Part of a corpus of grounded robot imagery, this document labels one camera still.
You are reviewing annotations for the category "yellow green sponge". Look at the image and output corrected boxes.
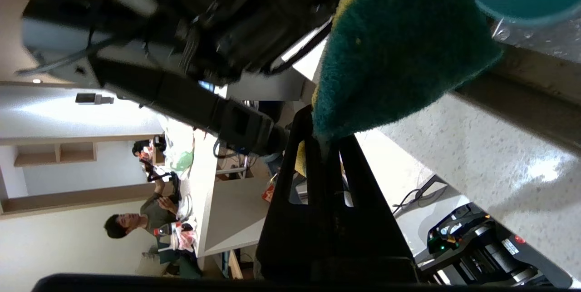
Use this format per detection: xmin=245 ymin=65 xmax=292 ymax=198
xmin=295 ymin=0 xmax=503 ymax=177

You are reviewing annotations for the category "robot wheeled base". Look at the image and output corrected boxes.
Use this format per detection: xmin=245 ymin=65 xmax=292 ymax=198
xmin=415 ymin=201 xmax=573 ymax=289

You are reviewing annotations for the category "small wall mounted device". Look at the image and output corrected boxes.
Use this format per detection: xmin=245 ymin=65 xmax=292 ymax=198
xmin=75 ymin=93 xmax=115 ymax=105

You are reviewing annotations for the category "dark haired background person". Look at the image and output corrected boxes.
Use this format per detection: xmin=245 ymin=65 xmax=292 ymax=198
xmin=132 ymin=140 xmax=166 ymax=179

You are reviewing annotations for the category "wooden wall shelf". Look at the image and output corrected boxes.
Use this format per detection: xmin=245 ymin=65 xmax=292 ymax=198
xmin=0 ymin=134 xmax=159 ymax=169

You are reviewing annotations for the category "stainless steel sink basin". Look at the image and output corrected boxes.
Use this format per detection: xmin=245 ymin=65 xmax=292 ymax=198
xmin=454 ymin=10 xmax=581 ymax=152

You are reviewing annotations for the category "white office table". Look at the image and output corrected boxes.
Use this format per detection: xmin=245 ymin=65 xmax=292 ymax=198
xmin=161 ymin=115 xmax=273 ymax=257

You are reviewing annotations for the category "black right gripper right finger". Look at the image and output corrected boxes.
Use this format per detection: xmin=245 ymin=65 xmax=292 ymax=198
xmin=325 ymin=134 xmax=414 ymax=261

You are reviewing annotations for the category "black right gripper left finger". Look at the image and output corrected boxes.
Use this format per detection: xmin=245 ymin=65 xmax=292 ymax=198
xmin=256 ymin=105 xmax=325 ymax=261

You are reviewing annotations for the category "seated person green shirt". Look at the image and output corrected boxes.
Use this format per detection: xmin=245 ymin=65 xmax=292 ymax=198
xmin=103 ymin=192 xmax=182 ymax=240

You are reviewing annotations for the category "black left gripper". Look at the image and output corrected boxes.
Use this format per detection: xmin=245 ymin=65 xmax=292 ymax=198
xmin=182 ymin=0 xmax=359 ymax=81

